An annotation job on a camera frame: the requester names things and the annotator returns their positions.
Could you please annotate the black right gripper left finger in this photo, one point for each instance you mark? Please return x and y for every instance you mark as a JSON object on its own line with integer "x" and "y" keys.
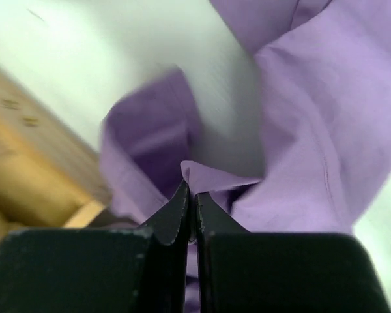
{"x": 139, "y": 269}

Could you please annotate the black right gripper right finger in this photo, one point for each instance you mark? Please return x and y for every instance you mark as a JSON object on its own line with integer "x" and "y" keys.
{"x": 241, "y": 271}

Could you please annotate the purple trousers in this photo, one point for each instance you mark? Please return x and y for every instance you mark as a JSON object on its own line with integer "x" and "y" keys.
{"x": 325, "y": 71}

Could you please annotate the wooden clothes rack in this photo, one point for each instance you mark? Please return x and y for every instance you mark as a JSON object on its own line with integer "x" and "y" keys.
{"x": 48, "y": 177}

